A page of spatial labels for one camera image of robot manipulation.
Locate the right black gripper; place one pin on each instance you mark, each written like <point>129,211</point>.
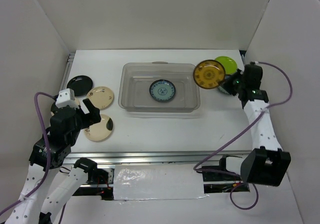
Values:
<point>226,84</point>

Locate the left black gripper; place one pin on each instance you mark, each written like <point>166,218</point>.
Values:
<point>94,115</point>

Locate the blue patterned plate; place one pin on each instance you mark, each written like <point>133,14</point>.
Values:
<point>226,86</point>
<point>162,90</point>

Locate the yellow patterned plate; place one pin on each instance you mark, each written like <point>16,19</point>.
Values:
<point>209,74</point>

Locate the blue patterned plate front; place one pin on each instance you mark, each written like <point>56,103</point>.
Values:
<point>162,90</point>

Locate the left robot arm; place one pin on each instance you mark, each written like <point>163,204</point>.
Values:
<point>36,205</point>

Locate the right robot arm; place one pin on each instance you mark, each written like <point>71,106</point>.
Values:
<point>267,163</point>

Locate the clear plastic bin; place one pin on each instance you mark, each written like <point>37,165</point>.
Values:
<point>137,77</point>

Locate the cream plate black patch front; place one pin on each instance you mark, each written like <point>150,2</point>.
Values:
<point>100,131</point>

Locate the cream plate black patch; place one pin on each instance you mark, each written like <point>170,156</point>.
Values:
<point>100,131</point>
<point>54,109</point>

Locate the green plate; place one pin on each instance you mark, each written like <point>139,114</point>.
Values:
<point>228,63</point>

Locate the cream plate with calligraphy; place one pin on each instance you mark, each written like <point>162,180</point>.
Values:
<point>101,97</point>

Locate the cream plate black patch rear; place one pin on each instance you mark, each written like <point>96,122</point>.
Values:
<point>54,109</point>

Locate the white taped sheet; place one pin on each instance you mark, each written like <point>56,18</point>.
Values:
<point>157,182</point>

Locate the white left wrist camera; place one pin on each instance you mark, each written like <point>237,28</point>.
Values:
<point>66,98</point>

